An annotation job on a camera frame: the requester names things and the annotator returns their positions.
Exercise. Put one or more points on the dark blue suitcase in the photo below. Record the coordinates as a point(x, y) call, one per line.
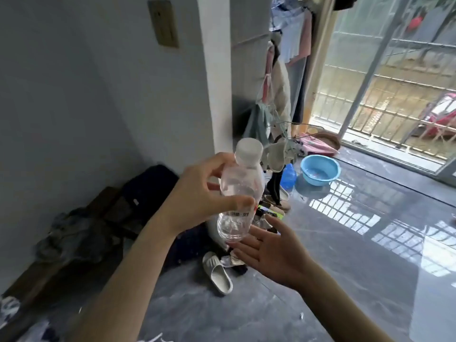
point(192, 245)

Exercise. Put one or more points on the person's right forearm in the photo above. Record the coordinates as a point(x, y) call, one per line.
point(338, 309)

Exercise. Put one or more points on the glass sliding door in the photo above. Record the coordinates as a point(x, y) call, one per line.
point(392, 85)

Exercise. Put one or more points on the beige wall switch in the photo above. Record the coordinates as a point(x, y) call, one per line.
point(163, 23)

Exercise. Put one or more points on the tan curtain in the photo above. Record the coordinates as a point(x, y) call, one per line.
point(320, 49)

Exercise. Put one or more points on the pink plastic basin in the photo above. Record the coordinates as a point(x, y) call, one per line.
point(320, 146)

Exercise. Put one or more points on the red label water bottle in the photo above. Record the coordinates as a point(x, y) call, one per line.
point(238, 181)

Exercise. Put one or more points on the person's left forearm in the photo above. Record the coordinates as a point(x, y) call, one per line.
point(121, 288)

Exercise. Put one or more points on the person's right hand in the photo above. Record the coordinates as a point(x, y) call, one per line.
point(281, 260)

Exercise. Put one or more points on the blue plastic bag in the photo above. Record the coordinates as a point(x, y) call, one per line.
point(288, 178)

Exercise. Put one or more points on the white and navy socks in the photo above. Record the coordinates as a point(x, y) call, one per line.
point(9, 307)

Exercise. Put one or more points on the black hanging garment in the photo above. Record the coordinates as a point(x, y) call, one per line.
point(343, 1)

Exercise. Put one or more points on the long wooden bench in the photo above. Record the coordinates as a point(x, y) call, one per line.
point(32, 277)

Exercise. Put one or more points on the person's left hand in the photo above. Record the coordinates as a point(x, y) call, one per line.
point(192, 203)

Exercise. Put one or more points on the hanging clothes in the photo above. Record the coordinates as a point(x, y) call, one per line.
point(281, 85)

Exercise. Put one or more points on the blue plastic basin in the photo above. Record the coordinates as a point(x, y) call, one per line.
point(320, 170)

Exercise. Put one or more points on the gray slipper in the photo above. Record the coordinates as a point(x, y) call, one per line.
point(217, 272)

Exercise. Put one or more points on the black jacket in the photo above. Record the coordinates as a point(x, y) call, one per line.
point(149, 188)

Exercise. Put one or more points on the pile of clothes and shoes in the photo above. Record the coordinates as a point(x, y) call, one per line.
point(272, 208)

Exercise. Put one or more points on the clear bag of socks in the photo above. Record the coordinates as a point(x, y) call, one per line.
point(39, 333)

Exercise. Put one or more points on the gray clothes heap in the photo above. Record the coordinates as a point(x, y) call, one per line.
point(75, 235)

